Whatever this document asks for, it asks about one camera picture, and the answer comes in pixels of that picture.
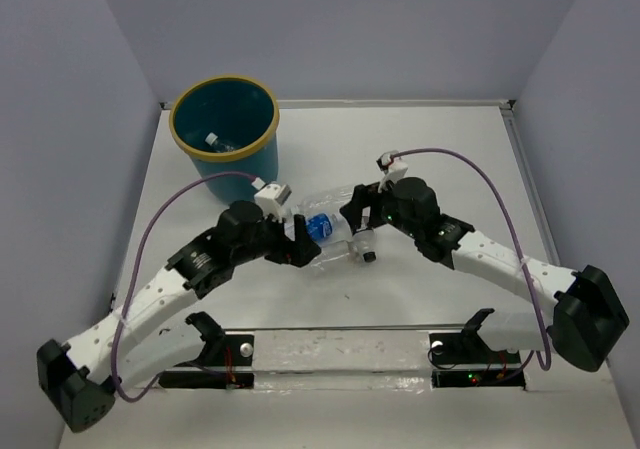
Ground clear bottle with black label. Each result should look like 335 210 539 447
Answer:
351 229 377 264

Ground tall clear bottle white cap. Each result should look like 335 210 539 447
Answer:
204 132 245 154

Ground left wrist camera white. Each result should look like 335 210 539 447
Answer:
252 177 292 222

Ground clear jar with metal lid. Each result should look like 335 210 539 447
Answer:
306 241 359 277

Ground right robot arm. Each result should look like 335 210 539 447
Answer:
340 177 629 372

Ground large crushed clear bottle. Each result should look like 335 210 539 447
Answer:
291 184 354 219

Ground blue label Pocari bottle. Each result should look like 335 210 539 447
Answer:
306 213 351 247

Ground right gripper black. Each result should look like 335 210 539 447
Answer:
339 171 420 238

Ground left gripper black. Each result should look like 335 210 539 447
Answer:
231 208 319 266

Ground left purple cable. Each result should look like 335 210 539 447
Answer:
110 171 261 403

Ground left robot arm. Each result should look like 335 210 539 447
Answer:
36 201 321 433

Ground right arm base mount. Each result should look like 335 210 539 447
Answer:
427 308 526 389

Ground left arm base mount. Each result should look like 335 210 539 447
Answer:
157 312 255 390

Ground teal bin with yellow rim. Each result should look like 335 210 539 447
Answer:
169 75 280 204

